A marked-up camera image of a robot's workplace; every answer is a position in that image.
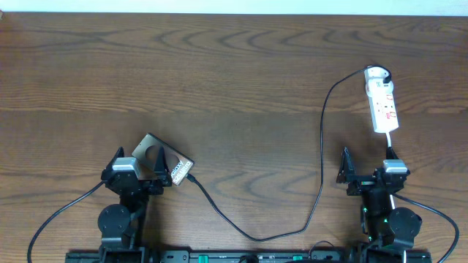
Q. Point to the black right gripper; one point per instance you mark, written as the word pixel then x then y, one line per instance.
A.
pixel 347 174

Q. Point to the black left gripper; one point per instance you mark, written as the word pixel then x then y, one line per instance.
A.
pixel 163 180

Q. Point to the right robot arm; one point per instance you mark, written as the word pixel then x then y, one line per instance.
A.
pixel 391 231

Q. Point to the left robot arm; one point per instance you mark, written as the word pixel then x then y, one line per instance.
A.
pixel 122 224

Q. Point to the white USB charger plug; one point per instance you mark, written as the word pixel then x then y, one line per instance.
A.
pixel 379 72

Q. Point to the white power strip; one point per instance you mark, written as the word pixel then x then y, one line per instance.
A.
pixel 382 105

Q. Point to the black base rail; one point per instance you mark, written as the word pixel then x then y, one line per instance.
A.
pixel 206 257

